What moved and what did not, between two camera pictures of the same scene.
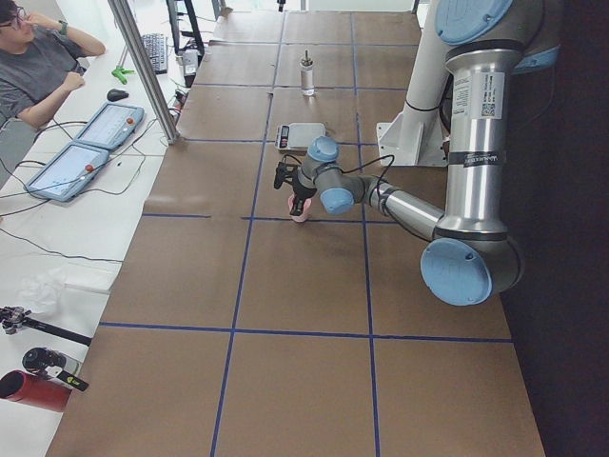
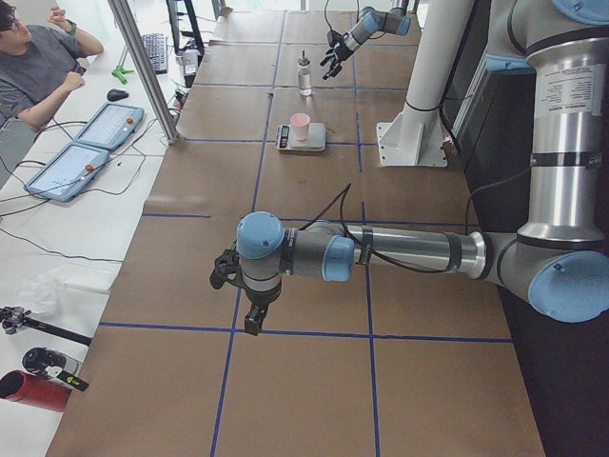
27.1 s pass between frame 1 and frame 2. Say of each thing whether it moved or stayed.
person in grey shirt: stayed
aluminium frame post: stayed
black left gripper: moved
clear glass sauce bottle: stayed
